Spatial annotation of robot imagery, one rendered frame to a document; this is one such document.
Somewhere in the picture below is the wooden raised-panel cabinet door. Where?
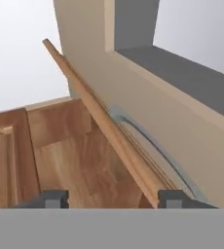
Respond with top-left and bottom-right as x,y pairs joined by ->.
0,107 -> 42,209

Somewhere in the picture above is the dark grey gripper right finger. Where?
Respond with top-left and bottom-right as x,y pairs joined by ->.
157,189 -> 219,209

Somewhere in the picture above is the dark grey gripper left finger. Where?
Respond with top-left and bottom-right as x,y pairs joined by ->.
16,189 -> 70,209

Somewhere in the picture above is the wooden cabinet body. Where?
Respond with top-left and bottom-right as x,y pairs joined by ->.
25,96 -> 157,209

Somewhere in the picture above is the grey curved cabinet handle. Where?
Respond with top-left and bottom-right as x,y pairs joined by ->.
118,114 -> 205,200

